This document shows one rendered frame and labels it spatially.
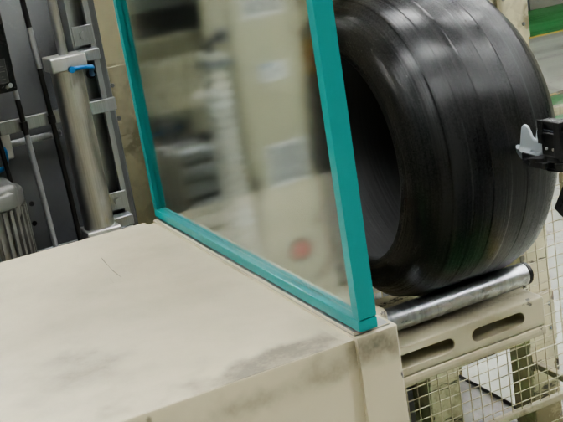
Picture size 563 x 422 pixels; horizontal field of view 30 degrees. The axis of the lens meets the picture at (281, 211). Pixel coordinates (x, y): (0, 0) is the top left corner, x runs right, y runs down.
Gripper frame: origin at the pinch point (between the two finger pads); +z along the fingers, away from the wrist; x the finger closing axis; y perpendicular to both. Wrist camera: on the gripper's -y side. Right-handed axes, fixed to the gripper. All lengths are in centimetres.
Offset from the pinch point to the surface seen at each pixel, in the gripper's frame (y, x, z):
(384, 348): 6, 65, -62
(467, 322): -32.6, 7.0, 11.7
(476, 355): -39.4, 6.2, 11.5
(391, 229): -23, 1, 45
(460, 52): 17.3, 5.1, 7.6
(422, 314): -28.9, 15.1, 13.7
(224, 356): 8, 78, -57
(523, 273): -27.9, -8.0, 13.9
